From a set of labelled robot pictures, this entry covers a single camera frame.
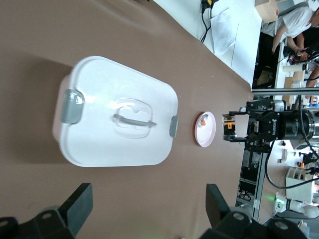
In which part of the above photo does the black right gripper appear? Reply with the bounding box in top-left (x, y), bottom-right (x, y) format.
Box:
top-left (222, 109), bottom-right (282, 153)

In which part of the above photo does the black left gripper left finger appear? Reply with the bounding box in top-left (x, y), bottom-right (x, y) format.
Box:
top-left (0, 183), bottom-right (94, 239)

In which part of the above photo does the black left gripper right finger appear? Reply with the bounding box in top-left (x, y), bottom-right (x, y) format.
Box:
top-left (202, 183), bottom-right (309, 239)

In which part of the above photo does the black orange push-button switch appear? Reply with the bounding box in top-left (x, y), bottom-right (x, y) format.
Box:
top-left (221, 114), bottom-right (238, 141)

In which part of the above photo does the white lidded storage box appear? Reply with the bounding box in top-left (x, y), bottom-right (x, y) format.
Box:
top-left (51, 55), bottom-right (179, 167)

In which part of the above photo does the brown cardboard box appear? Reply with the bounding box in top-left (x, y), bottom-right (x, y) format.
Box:
top-left (254, 0), bottom-right (280, 23)

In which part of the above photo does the pink round plate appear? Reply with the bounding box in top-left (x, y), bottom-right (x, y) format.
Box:
top-left (193, 111), bottom-right (217, 148)

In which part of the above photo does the white paper sheet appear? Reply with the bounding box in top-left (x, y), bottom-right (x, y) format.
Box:
top-left (210, 6), bottom-right (239, 54)

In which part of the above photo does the person in white shirt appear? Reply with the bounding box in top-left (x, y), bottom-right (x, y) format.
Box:
top-left (260, 6), bottom-right (319, 53)

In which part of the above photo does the brown table mat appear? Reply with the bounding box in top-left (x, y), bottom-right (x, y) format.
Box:
top-left (0, 0), bottom-right (275, 239)

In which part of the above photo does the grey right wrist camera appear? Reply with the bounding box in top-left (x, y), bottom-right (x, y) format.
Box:
top-left (238, 98), bottom-right (287, 112)

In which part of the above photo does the black camera cable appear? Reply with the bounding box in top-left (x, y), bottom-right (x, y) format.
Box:
top-left (264, 94), bottom-right (319, 190)

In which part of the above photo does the aluminium frame post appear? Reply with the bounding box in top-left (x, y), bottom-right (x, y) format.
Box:
top-left (251, 87), bottom-right (319, 96)

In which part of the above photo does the black power cable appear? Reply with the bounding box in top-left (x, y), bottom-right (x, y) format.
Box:
top-left (200, 0), bottom-right (217, 42)

